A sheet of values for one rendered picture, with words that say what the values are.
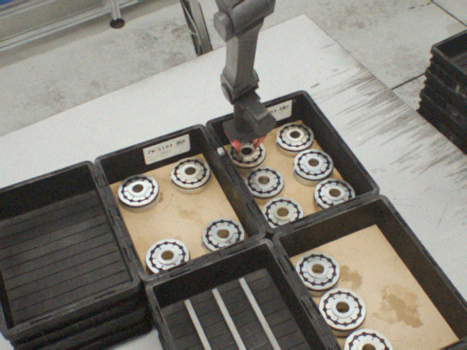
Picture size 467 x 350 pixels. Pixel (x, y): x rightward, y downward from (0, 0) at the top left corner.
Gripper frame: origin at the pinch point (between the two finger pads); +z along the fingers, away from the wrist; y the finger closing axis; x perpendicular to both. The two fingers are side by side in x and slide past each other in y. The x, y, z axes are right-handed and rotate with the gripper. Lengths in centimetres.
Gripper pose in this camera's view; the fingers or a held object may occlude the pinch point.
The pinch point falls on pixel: (246, 148)
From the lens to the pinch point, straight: 176.0
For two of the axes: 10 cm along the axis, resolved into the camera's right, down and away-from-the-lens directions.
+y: 9.2, -3.1, 2.2
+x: -3.8, -7.1, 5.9
